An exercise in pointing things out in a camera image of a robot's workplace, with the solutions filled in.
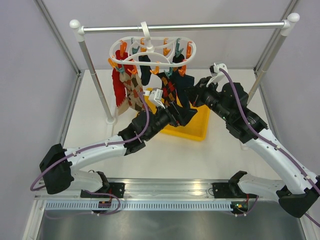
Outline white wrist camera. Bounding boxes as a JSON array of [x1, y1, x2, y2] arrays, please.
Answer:
[[206, 62, 228, 87], [143, 88, 166, 109]]

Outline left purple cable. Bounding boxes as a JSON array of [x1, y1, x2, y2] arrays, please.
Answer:
[[30, 91, 151, 192]]

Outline yellow plastic tray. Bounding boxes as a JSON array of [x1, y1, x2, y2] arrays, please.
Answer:
[[132, 90, 210, 142]]

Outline dark argyle sock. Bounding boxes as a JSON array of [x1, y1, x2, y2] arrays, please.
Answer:
[[157, 72, 183, 107]]

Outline black sock at rear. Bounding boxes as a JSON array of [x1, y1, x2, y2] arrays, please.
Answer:
[[172, 53, 185, 63]]

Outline white sock hanger frame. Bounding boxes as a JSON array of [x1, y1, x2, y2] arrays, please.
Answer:
[[108, 21, 197, 68]]

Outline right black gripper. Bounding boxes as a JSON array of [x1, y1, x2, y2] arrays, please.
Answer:
[[182, 76, 232, 122]]

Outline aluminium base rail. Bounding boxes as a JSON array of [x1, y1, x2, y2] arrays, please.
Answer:
[[30, 173, 247, 201]]

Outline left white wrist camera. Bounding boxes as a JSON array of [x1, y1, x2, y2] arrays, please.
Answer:
[[143, 88, 166, 109]]

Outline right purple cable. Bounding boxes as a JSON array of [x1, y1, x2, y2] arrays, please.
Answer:
[[219, 68, 320, 227]]

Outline purple cable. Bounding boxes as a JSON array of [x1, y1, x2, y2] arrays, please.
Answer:
[[30, 91, 151, 192], [219, 68, 320, 227]]

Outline white slotted cable duct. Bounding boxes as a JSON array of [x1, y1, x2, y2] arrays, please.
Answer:
[[45, 200, 233, 211]]

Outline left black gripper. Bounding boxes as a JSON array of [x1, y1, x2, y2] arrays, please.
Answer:
[[145, 100, 198, 141]]

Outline brown argyle sock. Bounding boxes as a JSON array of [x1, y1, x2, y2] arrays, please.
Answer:
[[124, 73, 146, 112]]

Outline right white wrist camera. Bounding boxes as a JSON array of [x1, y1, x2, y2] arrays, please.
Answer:
[[206, 62, 228, 87]]

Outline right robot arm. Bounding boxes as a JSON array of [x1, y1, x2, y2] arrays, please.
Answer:
[[185, 77, 320, 218]]

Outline small navy sock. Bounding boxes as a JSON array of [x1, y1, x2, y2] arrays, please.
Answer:
[[138, 55, 151, 86]]

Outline red sock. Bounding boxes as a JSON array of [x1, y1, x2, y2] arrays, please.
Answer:
[[111, 49, 128, 108]]

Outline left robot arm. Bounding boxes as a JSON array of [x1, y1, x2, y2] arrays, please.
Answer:
[[39, 105, 198, 198]]

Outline silver clothes rail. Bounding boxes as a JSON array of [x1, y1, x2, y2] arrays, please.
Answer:
[[69, 12, 300, 125]]

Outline beige argyle sock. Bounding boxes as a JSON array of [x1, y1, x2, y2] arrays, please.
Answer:
[[116, 72, 130, 116]]

